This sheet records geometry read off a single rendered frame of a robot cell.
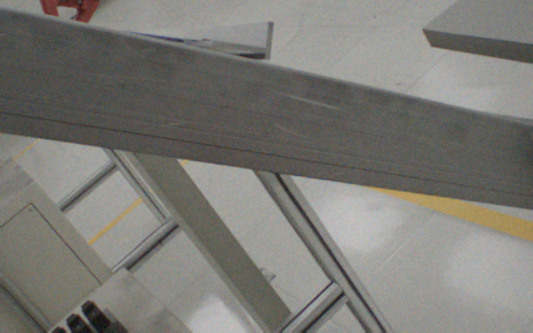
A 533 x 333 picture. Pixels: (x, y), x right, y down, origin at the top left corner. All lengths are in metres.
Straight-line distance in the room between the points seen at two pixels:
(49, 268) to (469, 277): 1.00
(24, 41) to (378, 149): 0.22
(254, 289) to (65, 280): 0.63
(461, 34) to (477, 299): 0.64
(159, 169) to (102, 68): 0.98
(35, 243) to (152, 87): 1.54
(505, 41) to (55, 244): 1.22
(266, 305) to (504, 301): 0.49
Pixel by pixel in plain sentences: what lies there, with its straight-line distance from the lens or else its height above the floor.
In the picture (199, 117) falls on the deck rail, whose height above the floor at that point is 0.96.
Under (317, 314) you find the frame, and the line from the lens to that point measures 1.36.
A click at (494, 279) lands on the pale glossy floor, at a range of 1.70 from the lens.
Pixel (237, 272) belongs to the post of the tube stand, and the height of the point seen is 0.37.
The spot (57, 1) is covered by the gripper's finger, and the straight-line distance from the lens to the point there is 0.98.
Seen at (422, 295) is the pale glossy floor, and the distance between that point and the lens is 1.76.
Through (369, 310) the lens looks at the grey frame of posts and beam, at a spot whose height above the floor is 0.22.
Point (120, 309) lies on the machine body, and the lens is 1.08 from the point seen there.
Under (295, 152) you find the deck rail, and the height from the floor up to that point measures 0.90.
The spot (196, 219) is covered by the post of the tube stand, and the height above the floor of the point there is 0.51.
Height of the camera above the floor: 1.09
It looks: 24 degrees down
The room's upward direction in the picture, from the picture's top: 34 degrees counter-clockwise
